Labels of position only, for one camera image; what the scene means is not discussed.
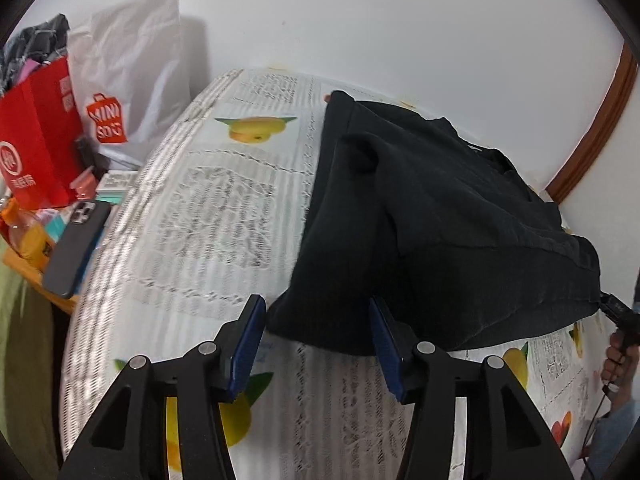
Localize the black sweatshirt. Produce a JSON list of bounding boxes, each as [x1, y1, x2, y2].
[[267, 90, 601, 356]]

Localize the person's right hand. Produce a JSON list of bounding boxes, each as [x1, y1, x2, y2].
[[601, 330, 639, 413]]

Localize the fruit print tablecloth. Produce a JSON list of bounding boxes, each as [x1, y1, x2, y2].
[[61, 70, 602, 479]]

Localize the green bed sheet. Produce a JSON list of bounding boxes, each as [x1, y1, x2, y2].
[[1, 266, 58, 479]]

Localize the black smartphone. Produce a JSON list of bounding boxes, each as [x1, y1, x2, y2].
[[42, 200, 112, 299]]

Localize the small white box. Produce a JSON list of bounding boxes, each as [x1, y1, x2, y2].
[[96, 170, 138, 205]]

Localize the orange drink bottle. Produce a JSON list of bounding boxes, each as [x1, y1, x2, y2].
[[1, 198, 55, 273]]

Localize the red paper shopping bag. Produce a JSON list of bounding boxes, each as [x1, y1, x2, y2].
[[0, 58, 85, 210]]

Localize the white Miniso plastic bag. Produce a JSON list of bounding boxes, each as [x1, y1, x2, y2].
[[67, 0, 191, 168]]

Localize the black plaid cloth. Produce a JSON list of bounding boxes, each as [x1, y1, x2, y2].
[[1, 13, 70, 96]]

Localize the brown wooden door frame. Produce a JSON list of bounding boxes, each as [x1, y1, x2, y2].
[[546, 44, 639, 204]]

